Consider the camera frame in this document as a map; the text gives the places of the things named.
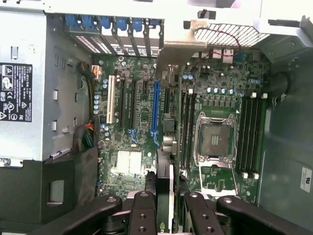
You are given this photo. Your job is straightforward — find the white expansion slot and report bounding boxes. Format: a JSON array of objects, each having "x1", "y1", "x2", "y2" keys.
[{"x1": 106, "y1": 74, "x2": 116, "y2": 125}]

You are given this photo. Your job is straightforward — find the metal socket cover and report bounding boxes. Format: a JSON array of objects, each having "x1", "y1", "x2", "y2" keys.
[{"x1": 199, "y1": 162, "x2": 240, "y2": 197}]

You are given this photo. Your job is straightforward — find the black open PC case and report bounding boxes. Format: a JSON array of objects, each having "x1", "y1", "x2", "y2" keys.
[{"x1": 0, "y1": 0, "x2": 313, "y2": 235}]

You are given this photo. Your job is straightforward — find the grey power supply with label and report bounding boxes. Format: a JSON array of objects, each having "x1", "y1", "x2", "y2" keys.
[{"x1": 0, "y1": 9, "x2": 95, "y2": 169}]

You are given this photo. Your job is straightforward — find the black plastic shroud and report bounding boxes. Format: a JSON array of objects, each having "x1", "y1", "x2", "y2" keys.
[{"x1": 0, "y1": 146, "x2": 99, "y2": 225}]

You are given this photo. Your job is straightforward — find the CPU socket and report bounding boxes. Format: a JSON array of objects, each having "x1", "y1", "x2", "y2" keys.
[{"x1": 194, "y1": 111, "x2": 238, "y2": 164}]

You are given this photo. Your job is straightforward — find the sleeved power cable bundle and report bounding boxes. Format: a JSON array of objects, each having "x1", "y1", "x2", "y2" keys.
[{"x1": 77, "y1": 60, "x2": 103, "y2": 116}]

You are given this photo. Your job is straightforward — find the silver chipset heatsink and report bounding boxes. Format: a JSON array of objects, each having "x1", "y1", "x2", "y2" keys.
[{"x1": 116, "y1": 150, "x2": 143, "y2": 174}]

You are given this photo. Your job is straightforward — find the long black expansion slot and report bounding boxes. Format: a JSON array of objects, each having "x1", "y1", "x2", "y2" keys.
[
  {"x1": 119, "y1": 79, "x2": 126, "y2": 130},
  {"x1": 130, "y1": 79, "x2": 138, "y2": 131},
  {"x1": 163, "y1": 87, "x2": 171, "y2": 115}
]

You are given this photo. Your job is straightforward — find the red black twisted wire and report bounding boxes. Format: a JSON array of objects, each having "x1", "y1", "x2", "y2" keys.
[{"x1": 190, "y1": 23, "x2": 242, "y2": 72}]

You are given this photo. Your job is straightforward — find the blue expansion slot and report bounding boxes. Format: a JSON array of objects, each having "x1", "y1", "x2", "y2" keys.
[{"x1": 150, "y1": 80, "x2": 161, "y2": 138}]

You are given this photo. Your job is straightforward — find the green motherboard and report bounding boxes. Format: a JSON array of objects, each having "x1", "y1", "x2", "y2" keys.
[{"x1": 91, "y1": 52, "x2": 270, "y2": 204}]

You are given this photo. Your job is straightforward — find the multicolour power wire bundle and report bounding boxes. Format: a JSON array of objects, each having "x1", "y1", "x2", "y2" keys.
[{"x1": 72, "y1": 119, "x2": 95, "y2": 153}]

